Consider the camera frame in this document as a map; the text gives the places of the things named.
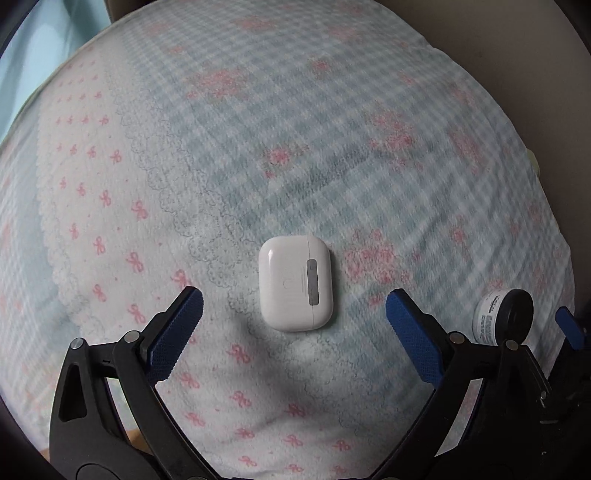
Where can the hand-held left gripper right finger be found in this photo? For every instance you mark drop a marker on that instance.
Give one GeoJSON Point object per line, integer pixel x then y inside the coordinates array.
{"type": "Point", "coordinates": [415, 341]}

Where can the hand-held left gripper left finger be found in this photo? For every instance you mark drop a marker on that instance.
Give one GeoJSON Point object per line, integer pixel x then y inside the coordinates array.
{"type": "Point", "coordinates": [175, 332]}

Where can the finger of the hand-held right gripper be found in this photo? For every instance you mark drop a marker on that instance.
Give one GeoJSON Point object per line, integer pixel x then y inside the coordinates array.
{"type": "Point", "coordinates": [570, 328]}

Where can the black lid white jar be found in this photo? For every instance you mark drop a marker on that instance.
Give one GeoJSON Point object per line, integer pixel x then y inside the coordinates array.
{"type": "Point", "coordinates": [491, 318]}

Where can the white earbuds case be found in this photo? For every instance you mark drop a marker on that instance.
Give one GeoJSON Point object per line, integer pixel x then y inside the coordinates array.
{"type": "Point", "coordinates": [286, 281]}

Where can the checked floral bedsheet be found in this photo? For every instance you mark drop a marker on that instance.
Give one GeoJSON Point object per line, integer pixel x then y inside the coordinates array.
{"type": "Point", "coordinates": [231, 138]}

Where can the light blue hanging cloth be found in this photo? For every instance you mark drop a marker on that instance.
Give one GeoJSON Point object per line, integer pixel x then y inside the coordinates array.
{"type": "Point", "coordinates": [41, 55]}

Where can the grey brown curtain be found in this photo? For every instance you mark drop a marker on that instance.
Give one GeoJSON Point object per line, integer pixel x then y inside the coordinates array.
{"type": "Point", "coordinates": [115, 7]}

